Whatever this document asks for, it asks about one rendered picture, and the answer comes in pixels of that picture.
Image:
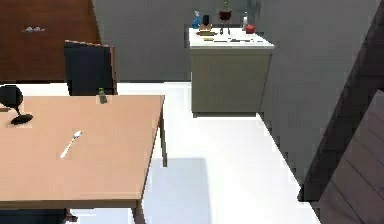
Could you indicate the silver spoon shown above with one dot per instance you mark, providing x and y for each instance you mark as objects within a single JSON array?
[{"x": 70, "y": 143}]

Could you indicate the dark blue chair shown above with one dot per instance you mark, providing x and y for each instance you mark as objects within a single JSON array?
[{"x": 33, "y": 216}]

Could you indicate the light brown wooden table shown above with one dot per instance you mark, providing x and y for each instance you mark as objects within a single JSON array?
[{"x": 100, "y": 160}]

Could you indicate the red apple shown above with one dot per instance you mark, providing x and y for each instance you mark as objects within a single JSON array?
[{"x": 250, "y": 29}]

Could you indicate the grey green kitchen cabinet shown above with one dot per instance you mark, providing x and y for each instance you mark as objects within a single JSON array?
[{"x": 230, "y": 80}]

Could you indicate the black wine glass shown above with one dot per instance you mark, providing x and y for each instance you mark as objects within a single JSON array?
[{"x": 11, "y": 100}]

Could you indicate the grey green pepper shaker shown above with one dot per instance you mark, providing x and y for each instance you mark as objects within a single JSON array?
[{"x": 102, "y": 96}]

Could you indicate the clear bottle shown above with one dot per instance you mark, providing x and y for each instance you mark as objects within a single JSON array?
[{"x": 245, "y": 20}]

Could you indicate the brown wooden door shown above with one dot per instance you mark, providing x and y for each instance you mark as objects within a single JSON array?
[{"x": 43, "y": 40}]

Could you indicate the black chair with brown frame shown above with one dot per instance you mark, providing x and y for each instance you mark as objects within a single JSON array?
[{"x": 88, "y": 68}]

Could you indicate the potted plant in red pot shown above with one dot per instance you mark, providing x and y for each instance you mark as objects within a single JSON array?
[{"x": 225, "y": 16}]

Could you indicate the blue spray bottle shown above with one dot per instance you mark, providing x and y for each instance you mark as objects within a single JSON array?
[{"x": 196, "y": 20}]

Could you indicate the silver knife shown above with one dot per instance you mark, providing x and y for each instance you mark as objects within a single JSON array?
[{"x": 238, "y": 40}]

